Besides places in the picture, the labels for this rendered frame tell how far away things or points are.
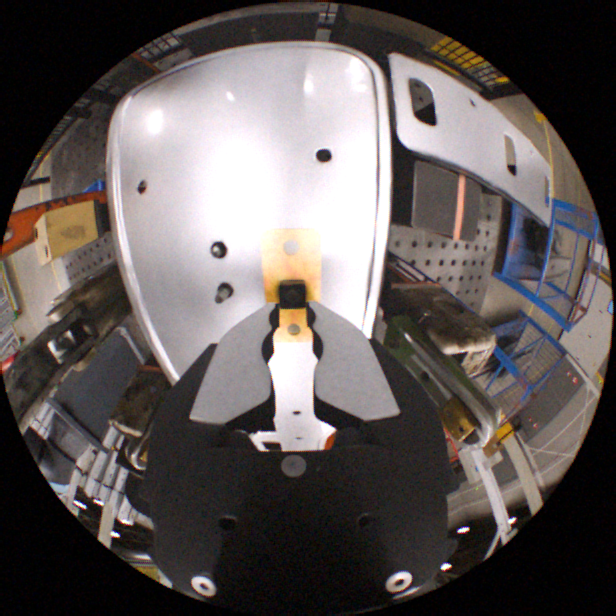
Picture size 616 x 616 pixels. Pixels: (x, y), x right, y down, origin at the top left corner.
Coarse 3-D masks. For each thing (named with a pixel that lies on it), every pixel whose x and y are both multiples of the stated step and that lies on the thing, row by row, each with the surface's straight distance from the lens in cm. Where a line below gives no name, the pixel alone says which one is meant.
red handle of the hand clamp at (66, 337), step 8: (72, 328) 20; (56, 336) 21; (64, 336) 20; (72, 336) 20; (48, 344) 22; (56, 344) 21; (64, 344) 21; (72, 344) 20; (16, 352) 28; (56, 352) 22; (8, 360) 29
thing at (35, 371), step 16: (64, 320) 20; (48, 336) 19; (80, 336) 22; (32, 352) 19; (48, 352) 21; (64, 352) 22; (80, 352) 20; (16, 368) 19; (32, 368) 21; (48, 368) 21; (64, 368) 20; (16, 384) 21; (32, 384) 21; (48, 384) 20; (16, 400) 21; (32, 400) 20; (16, 416) 22; (32, 416) 21
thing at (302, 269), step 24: (264, 240) 13; (312, 240) 13; (264, 264) 13; (288, 264) 13; (312, 264) 13; (264, 288) 13; (288, 288) 12; (312, 288) 13; (288, 312) 14; (288, 336) 15
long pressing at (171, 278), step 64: (192, 64) 20; (256, 64) 17; (320, 64) 17; (128, 128) 20; (192, 128) 16; (256, 128) 14; (320, 128) 14; (384, 128) 16; (128, 192) 18; (192, 192) 14; (256, 192) 13; (320, 192) 13; (384, 192) 14; (128, 256) 19; (192, 256) 15; (256, 256) 13; (384, 256) 15; (192, 320) 17; (320, 448) 39
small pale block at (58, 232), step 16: (64, 208) 18; (80, 208) 19; (96, 208) 20; (48, 224) 18; (64, 224) 18; (80, 224) 19; (96, 224) 20; (48, 240) 17; (64, 240) 18; (80, 240) 19; (48, 256) 18
